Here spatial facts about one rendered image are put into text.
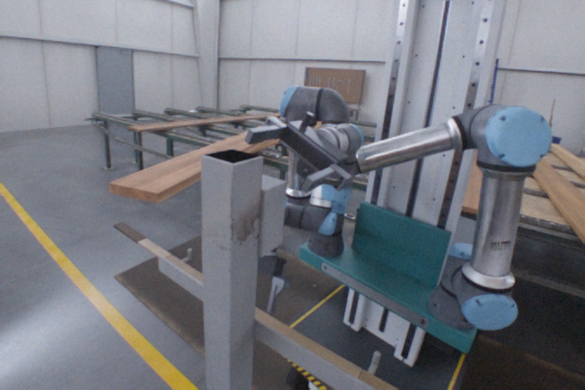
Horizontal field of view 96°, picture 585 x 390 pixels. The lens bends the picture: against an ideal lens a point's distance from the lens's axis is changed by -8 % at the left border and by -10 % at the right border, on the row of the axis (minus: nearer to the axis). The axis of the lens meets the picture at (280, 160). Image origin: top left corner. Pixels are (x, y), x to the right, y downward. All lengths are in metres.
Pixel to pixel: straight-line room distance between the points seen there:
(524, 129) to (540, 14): 7.43
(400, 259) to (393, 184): 0.28
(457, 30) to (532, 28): 6.92
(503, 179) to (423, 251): 0.49
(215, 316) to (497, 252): 0.62
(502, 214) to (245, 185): 0.58
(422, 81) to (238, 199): 0.89
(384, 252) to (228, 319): 0.84
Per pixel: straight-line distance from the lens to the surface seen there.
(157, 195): 1.30
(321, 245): 1.18
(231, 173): 0.36
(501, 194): 0.76
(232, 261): 0.42
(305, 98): 0.98
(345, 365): 0.52
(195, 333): 1.92
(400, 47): 1.14
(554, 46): 8.04
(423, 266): 1.18
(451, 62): 1.12
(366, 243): 1.24
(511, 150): 0.71
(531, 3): 8.15
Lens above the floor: 1.40
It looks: 15 degrees down
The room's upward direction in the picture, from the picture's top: 4 degrees clockwise
